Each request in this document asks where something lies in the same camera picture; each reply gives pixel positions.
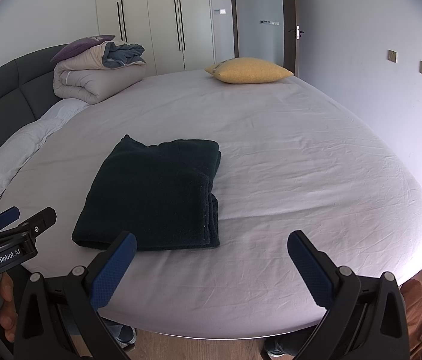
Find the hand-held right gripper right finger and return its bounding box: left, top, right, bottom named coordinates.
left=287, top=230, right=411, bottom=360

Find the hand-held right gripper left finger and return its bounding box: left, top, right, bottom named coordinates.
left=13, top=230, right=138, bottom=360

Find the dark green sweater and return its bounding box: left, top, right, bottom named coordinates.
left=71, top=134, right=222, bottom=252

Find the person's left leg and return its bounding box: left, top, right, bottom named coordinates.
left=104, top=322, right=137, bottom=345

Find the person's leg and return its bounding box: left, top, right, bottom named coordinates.
left=263, top=329, right=324, bottom=358
left=104, top=322, right=137, bottom=345

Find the white pillow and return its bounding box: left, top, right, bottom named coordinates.
left=0, top=98, right=90, bottom=208

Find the person's right leg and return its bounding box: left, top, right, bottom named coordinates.
left=263, top=329, right=324, bottom=358

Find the dark green headboard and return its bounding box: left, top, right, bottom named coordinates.
left=0, top=43, right=71, bottom=211

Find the bed with white sheet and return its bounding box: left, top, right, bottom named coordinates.
left=0, top=68, right=422, bottom=340

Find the folded beige duvet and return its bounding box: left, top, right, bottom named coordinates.
left=53, top=41, right=148, bottom=105

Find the purple pillow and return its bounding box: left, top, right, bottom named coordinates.
left=50, top=34, right=116, bottom=63

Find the blue grey blanket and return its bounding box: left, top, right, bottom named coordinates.
left=100, top=41, right=147, bottom=70

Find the yellow pillow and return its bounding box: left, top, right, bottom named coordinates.
left=204, top=57, right=294, bottom=84

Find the cream wardrobe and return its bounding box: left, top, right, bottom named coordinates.
left=95, top=0, right=236, bottom=76

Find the door with brown frame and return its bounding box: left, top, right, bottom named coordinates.
left=228, top=0, right=305, bottom=79

